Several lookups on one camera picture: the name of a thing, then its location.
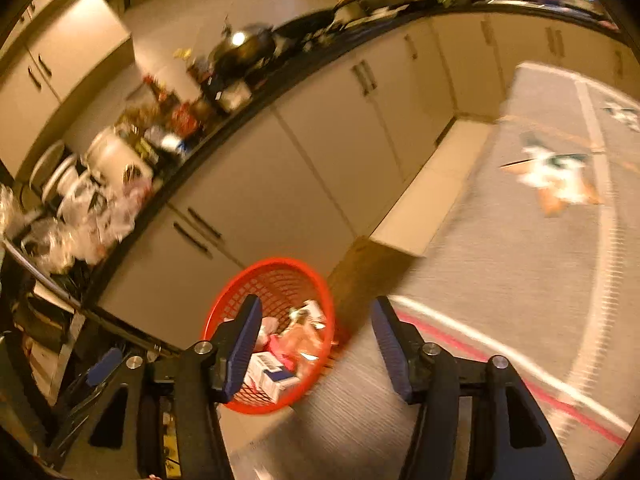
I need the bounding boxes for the pile of plastic bags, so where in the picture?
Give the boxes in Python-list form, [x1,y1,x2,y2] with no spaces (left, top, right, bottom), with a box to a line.
[21,177,152,274]

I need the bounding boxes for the black countertop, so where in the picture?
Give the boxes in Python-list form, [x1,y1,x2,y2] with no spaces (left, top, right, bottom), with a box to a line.
[58,0,631,310]

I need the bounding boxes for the steel pot with lid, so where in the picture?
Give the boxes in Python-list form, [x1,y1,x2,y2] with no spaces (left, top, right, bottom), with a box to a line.
[208,18,276,78]

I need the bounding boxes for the grey star tablecloth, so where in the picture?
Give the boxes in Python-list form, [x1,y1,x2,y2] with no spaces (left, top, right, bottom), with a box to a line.
[229,62,640,480]

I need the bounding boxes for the orange carton box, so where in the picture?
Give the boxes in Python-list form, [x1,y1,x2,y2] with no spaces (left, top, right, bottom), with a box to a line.
[279,322,323,364]

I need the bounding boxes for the black wok with handle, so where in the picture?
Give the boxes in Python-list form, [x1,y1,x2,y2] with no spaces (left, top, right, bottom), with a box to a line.
[273,0,355,40]

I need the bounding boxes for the white and blue carton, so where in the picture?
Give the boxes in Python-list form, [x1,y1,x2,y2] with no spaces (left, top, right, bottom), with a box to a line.
[245,352,300,403]

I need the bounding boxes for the lower kitchen cabinets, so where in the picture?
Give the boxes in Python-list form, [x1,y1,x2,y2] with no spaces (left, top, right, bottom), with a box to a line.
[92,13,639,348]

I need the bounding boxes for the white electric kettle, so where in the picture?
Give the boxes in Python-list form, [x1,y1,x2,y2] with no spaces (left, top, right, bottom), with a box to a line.
[85,127,153,191]

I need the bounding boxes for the red plastic basket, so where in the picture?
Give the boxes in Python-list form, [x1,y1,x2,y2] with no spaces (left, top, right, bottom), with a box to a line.
[203,258,336,415]

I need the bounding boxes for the upper wall cabinets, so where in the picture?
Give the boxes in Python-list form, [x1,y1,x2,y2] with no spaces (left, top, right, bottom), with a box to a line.
[1,0,134,178]

